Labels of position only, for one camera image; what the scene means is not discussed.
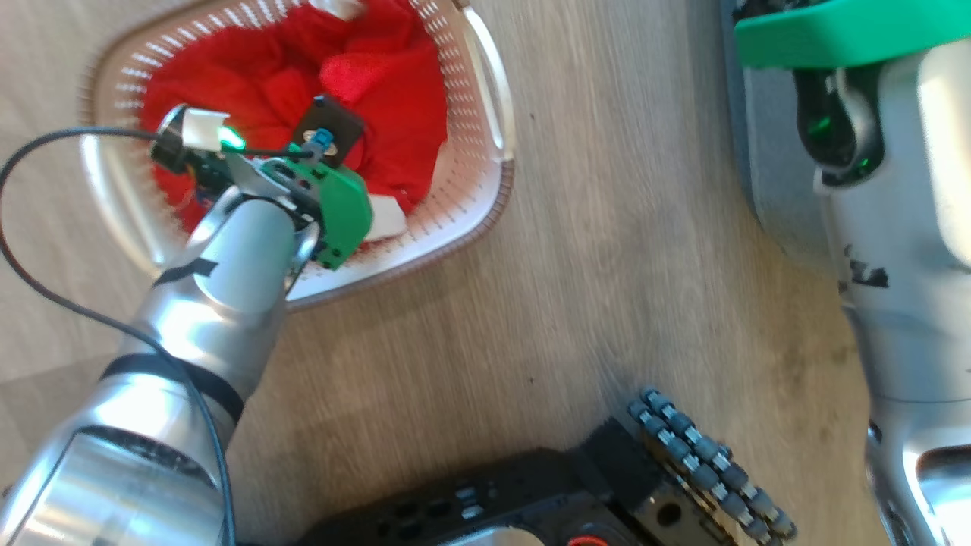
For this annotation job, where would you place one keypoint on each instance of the grey roller omni wheel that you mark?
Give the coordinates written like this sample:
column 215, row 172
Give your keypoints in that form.
column 705, row 455

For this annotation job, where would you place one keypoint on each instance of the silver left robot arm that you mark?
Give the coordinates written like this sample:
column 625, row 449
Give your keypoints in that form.
column 227, row 258

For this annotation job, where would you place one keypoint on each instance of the white plastic laundry basket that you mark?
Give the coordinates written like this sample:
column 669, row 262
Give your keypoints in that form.
column 470, row 189

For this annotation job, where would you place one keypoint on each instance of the dark wrist camera box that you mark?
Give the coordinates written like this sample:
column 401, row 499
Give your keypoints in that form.
column 337, row 117

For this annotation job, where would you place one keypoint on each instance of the grey sofa seat module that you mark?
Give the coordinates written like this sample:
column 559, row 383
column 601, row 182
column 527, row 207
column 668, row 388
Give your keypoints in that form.
column 766, row 152

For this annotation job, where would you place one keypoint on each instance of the red garment with white trim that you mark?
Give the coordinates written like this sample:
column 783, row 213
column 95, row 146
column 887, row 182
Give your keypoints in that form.
column 379, row 114

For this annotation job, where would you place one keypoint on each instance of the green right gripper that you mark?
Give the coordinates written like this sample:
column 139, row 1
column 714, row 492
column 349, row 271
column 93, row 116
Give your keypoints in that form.
column 850, row 34

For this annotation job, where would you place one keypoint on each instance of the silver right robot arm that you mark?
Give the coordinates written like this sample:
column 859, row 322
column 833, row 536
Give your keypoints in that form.
column 895, row 303

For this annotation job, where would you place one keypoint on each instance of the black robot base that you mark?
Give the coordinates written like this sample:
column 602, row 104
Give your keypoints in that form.
column 531, row 489

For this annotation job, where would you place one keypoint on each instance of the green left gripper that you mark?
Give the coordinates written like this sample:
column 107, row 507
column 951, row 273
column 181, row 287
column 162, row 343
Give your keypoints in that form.
column 345, row 208

